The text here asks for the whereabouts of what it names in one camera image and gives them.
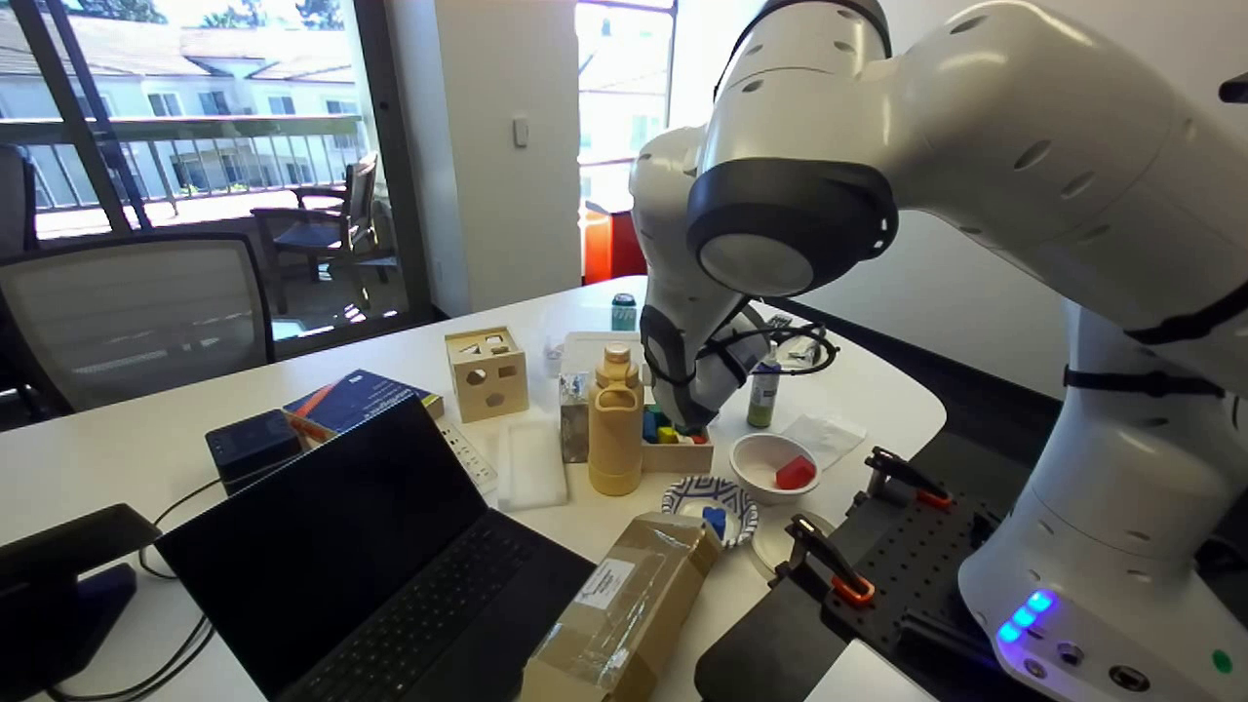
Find red block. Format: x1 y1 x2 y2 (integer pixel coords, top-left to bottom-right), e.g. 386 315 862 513
771 451 820 495

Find grey mesh office chair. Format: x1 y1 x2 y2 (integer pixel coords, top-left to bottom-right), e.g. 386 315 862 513
0 231 276 421

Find spray bottle with blue collar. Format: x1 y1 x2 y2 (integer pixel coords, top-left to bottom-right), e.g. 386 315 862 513
746 355 783 433

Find red cabinet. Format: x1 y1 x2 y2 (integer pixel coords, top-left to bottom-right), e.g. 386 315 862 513
580 203 653 290

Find long cardboard box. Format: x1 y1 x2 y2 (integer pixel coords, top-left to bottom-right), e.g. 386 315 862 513
517 508 723 702

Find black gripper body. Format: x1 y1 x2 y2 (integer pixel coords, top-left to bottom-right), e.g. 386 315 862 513
670 385 723 442

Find black laptop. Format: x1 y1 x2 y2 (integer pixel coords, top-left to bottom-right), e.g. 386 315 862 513
152 394 599 702

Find black clamp with orange tips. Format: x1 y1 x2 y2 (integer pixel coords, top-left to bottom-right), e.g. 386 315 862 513
862 446 957 513
780 511 883 611

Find wooden shape sorter cube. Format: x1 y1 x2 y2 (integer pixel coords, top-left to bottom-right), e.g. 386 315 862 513
439 324 530 426

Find white bowl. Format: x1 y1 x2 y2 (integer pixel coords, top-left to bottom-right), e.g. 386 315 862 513
727 428 826 508

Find black glasses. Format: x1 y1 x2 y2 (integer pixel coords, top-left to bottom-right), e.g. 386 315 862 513
768 315 842 378

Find yellow water bottle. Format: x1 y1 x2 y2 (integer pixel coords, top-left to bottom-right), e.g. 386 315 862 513
586 344 647 499

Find black table cable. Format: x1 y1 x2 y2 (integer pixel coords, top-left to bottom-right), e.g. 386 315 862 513
49 473 233 702

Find blue book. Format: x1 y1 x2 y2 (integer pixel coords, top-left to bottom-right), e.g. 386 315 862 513
285 368 445 448

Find white paper sheet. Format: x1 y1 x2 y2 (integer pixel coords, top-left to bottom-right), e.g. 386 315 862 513
801 636 943 702

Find small clear plastic container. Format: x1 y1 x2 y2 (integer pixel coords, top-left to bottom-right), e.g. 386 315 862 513
495 419 573 513

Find blue patterned white plate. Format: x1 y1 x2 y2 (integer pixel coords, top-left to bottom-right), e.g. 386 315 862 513
659 473 759 551

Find black perforated base board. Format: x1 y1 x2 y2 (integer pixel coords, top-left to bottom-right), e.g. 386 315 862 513
693 426 1083 702

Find black notebook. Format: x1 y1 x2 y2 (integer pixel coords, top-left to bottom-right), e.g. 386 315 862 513
202 406 312 499

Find dark patio chair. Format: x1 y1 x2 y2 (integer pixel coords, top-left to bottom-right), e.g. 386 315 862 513
250 151 406 326

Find black monitor stand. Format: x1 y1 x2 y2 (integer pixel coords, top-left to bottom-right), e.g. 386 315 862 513
0 503 165 702

